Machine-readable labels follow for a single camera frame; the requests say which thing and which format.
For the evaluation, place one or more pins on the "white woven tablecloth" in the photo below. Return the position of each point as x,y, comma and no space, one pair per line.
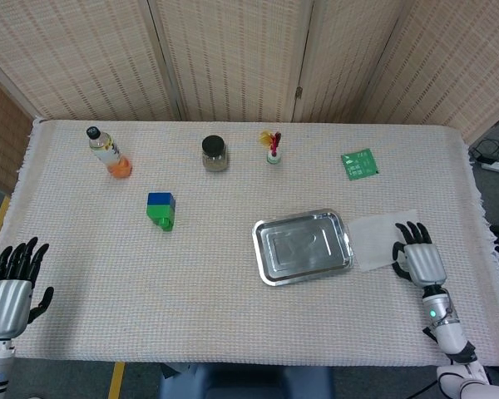
170,299

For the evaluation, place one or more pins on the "green square packet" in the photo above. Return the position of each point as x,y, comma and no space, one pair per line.
359,164

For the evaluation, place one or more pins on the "stainless steel tray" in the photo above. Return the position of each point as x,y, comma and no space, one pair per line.
299,249

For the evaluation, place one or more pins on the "metal screen hinge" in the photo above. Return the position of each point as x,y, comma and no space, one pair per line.
298,92

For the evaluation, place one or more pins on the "beige woven folding screen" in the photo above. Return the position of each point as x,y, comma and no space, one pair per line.
233,54

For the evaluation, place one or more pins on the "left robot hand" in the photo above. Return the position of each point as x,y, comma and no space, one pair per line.
4,307

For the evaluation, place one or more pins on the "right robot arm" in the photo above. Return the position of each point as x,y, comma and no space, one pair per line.
447,332

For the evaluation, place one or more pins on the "glass jar with black lid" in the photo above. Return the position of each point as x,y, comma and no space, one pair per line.
214,158

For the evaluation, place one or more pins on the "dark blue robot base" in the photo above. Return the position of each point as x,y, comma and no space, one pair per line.
249,382

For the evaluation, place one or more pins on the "green and blue toy block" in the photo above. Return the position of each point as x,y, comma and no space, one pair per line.
160,210

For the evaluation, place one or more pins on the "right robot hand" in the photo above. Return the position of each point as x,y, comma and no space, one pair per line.
424,264

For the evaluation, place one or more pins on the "orange juice bottle black cap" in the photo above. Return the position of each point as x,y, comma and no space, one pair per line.
108,156

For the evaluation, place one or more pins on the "feather shuttlecock yellow and red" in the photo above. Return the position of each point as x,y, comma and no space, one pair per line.
273,156

